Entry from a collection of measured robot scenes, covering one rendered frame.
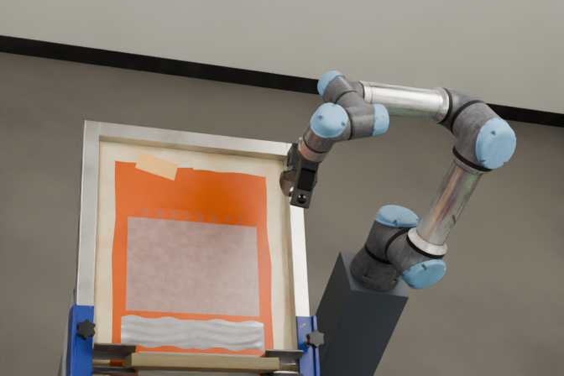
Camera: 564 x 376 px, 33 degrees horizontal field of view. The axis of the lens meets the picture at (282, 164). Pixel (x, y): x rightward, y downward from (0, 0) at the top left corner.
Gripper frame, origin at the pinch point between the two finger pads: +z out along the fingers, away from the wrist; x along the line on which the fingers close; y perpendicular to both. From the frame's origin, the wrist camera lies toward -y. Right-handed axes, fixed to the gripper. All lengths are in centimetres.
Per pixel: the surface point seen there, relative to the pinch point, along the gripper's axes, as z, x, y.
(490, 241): 236, -176, 143
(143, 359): 3, 29, -48
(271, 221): 12.0, 1.2, -1.4
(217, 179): 9.8, 17.3, 6.2
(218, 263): 12.4, 13.5, -16.5
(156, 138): 4.2, 35.5, 10.6
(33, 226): 210, 73, 80
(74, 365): 8, 43, -51
